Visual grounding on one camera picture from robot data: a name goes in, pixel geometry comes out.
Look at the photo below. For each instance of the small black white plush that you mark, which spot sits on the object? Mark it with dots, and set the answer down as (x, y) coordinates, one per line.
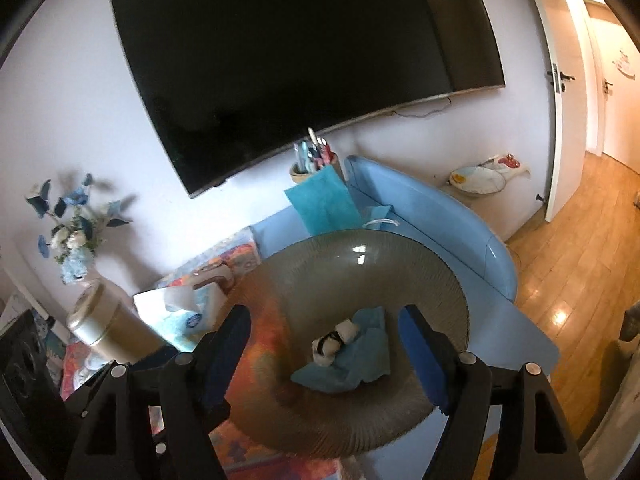
(325, 348)

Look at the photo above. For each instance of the black wall television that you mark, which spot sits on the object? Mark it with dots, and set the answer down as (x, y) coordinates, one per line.
(228, 82)

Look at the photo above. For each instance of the blue white artificial flowers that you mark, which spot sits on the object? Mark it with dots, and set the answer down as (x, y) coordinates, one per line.
(78, 227)

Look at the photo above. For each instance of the gold cylindrical canister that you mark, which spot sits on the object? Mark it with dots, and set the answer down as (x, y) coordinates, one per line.
(102, 322)

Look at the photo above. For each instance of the teal blue cloth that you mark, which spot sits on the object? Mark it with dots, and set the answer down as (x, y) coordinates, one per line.
(366, 359)

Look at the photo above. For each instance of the pen holder with pens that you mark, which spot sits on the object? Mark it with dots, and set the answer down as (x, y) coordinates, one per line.
(311, 155)

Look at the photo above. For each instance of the white door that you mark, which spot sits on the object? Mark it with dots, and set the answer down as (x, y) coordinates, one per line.
(569, 102)

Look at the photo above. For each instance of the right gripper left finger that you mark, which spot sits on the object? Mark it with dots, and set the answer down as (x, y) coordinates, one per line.
(152, 420)

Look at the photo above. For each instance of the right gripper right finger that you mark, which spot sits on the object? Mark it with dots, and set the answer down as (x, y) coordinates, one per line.
(534, 439)

